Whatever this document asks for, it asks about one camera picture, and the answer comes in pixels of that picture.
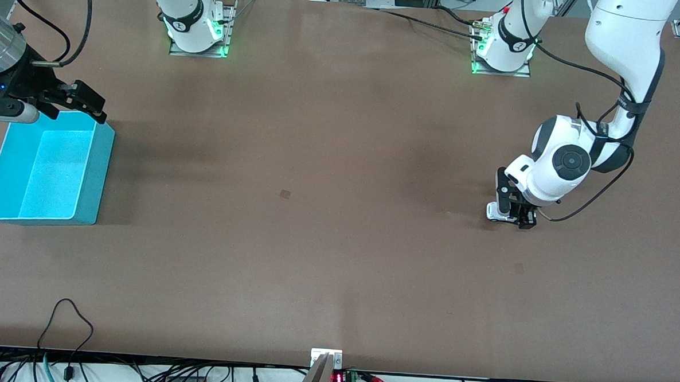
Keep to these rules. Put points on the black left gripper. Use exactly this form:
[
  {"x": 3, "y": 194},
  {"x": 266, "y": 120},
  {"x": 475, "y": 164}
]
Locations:
[{"x": 526, "y": 213}]

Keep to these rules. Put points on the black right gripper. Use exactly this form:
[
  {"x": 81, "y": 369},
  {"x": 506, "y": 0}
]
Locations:
[{"x": 19, "y": 82}]

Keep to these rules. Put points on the white jeep toy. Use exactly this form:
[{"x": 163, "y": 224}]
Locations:
[{"x": 497, "y": 212}]

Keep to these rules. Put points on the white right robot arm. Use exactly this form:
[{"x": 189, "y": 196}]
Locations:
[{"x": 189, "y": 29}]

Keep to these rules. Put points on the turquoise plastic bin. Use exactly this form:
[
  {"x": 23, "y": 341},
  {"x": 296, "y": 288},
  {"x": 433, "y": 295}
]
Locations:
[{"x": 48, "y": 167}]

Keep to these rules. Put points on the red digit display module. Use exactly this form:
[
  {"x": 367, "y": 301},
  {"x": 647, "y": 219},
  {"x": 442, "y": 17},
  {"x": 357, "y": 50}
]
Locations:
[{"x": 337, "y": 378}]

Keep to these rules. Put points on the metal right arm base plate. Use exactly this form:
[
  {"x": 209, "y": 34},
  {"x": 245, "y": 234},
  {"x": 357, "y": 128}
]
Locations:
[{"x": 230, "y": 14}]

